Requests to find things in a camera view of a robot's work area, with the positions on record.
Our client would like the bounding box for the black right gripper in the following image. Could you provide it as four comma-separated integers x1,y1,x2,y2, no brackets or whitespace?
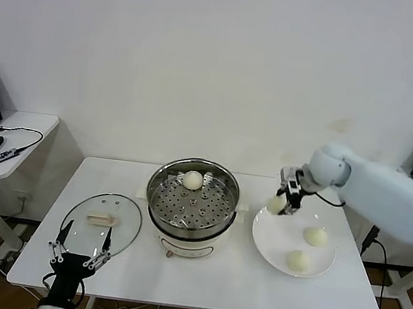
273,165,318,220

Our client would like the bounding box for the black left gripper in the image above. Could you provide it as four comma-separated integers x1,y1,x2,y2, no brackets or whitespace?
42,217,116,307

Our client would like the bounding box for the glass lid with cream handle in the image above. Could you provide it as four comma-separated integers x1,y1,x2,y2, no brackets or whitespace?
57,187,145,267

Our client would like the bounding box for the white steamed baozi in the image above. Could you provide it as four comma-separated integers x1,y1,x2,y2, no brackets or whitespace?
301,225,330,249
181,169,205,192
283,248,313,274
265,195,285,216

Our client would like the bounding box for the stainless steel steamer basket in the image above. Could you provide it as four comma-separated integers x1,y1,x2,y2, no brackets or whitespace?
142,152,245,241

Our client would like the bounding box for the white round plate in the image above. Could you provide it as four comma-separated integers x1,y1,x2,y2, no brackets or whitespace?
247,199,343,282

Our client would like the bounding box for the white side desk with label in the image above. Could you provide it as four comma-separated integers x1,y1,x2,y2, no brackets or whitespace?
330,161,413,309

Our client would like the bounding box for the white side desk with mouse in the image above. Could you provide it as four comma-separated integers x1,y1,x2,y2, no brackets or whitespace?
0,108,89,280

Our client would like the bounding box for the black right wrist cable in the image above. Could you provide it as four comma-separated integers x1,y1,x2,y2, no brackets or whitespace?
308,190,348,209

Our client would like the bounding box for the black cable with inline adapter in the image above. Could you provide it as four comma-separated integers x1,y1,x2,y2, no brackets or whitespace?
354,223,395,309

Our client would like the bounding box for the thin black adapter cable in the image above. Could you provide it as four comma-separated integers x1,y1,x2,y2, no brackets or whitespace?
0,124,45,157

